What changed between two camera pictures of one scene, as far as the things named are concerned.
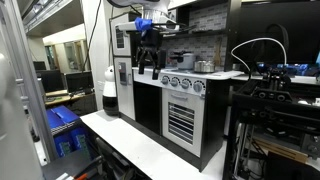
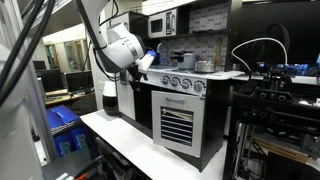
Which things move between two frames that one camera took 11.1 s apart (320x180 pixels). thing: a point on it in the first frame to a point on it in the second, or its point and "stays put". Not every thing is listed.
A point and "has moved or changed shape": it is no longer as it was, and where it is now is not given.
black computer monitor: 79,81 stays put
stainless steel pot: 204,67 stays put
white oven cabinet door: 182,119 has moved or changed shape
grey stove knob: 197,87 stays put
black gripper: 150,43 to 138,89
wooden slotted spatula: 217,58 stays put
